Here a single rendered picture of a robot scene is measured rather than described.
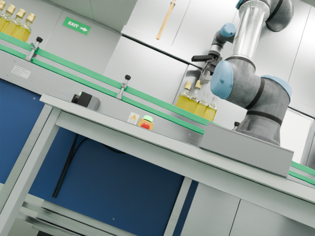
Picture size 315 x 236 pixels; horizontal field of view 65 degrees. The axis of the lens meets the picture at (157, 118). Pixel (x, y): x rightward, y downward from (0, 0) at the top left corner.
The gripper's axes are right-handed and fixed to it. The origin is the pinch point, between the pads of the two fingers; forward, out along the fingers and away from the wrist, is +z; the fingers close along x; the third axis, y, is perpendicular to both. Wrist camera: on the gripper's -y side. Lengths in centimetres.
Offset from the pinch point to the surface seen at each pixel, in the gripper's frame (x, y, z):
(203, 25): 14.9, -8.3, -44.3
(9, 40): -13, -96, 24
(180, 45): 15.0, -18.0, -24.7
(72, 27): 311, -199, -127
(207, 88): 11.7, 8.3, -3.8
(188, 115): -13.8, -2.0, 24.1
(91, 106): -23, -46, 40
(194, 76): 11.9, -2.5, -7.7
